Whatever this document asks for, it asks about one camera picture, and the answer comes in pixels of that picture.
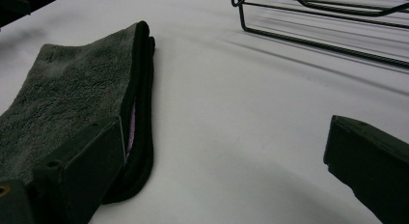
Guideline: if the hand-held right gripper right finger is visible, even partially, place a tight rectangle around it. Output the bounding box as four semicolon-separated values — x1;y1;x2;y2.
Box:
322;114;409;224

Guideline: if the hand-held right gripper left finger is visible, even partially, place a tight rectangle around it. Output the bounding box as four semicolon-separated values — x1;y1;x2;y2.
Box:
31;117;127;224

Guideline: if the grey fluffy towel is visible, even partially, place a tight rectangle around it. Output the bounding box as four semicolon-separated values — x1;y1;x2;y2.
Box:
0;20;156;205

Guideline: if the black wire rack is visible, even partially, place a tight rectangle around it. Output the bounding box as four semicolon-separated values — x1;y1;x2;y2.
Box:
231;0;409;70

